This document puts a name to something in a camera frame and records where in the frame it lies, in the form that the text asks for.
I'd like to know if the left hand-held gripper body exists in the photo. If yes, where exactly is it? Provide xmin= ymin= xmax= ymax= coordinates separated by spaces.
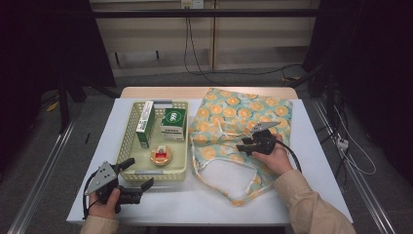
xmin=84 ymin=160 xmax=144 ymax=214

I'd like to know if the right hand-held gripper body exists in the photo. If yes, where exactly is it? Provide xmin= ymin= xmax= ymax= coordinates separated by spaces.
xmin=249 ymin=121 xmax=282 ymax=156

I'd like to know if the orange print cloth bag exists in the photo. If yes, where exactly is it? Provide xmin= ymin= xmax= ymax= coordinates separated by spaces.
xmin=188 ymin=87 xmax=294 ymax=208

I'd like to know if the pale perforated plastic basket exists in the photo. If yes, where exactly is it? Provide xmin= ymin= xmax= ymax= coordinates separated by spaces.
xmin=115 ymin=99 xmax=190 ymax=183

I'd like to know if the cube green and white box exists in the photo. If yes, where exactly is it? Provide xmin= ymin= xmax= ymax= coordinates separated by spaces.
xmin=160 ymin=107 xmax=188 ymax=142

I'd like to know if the person's right hand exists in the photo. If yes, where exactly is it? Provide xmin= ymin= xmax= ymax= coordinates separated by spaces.
xmin=251 ymin=134 xmax=295 ymax=178

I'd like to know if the person's left hand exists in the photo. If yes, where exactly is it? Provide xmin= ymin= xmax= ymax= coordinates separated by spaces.
xmin=89 ymin=187 xmax=122 ymax=219

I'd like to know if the tall green and white box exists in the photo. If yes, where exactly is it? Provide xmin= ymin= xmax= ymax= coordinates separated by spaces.
xmin=135 ymin=100 xmax=157 ymax=149

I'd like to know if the white power strip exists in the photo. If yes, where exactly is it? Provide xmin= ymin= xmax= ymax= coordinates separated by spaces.
xmin=337 ymin=136 xmax=351 ymax=151

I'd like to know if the black metal stand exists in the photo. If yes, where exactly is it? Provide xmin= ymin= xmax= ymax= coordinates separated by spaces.
xmin=56 ymin=72 xmax=87 ymax=135

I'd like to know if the dark metal stand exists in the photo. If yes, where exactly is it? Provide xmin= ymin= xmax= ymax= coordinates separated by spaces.
xmin=288 ymin=62 xmax=337 ymax=98

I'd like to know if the long desk with black edge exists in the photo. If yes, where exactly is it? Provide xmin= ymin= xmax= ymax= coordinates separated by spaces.
xmin=92 ymin=8 xmax=320 ymax=20

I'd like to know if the black curtain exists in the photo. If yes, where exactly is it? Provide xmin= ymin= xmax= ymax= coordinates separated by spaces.
xmin=305 ymin=0 xmax=413 ymax=176
xmin=0 ymin=0 xmax=116 ymax=170

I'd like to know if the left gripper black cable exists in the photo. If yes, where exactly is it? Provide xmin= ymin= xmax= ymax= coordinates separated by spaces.
xmin=82 ymin=171 xmax=100 ymax=220

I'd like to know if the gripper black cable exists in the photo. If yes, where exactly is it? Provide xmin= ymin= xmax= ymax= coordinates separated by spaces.
xmin=82 ymin=171 xmax=100 ymax=220
xmin=276 ymin=139 xmax=303 ymax=174

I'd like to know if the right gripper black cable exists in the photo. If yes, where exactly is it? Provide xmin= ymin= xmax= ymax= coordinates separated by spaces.
xmin=276 ymin=139 xmax=303 ymax=174

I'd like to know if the metal floor rail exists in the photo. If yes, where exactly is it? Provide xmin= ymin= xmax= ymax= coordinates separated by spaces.
xmin=311 ymin=98 xmax=397 ymax=234
xmin=7 ymin=118 xmax=79 ymax=234

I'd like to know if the white floor cable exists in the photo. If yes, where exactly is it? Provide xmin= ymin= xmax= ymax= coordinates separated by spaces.
xmin=334 ymin=106 xmax=378 ymax=176

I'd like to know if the black wall cable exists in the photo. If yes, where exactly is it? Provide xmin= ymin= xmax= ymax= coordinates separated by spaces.
xmin=183 ymin=8 xmax=305 ymax=79
xmin=186 ymin=8 xmax=218 ymax=87

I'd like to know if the white wall socket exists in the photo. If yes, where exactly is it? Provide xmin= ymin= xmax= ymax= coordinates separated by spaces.
xmin=180 ymin=0 xmax=205 ymax=10

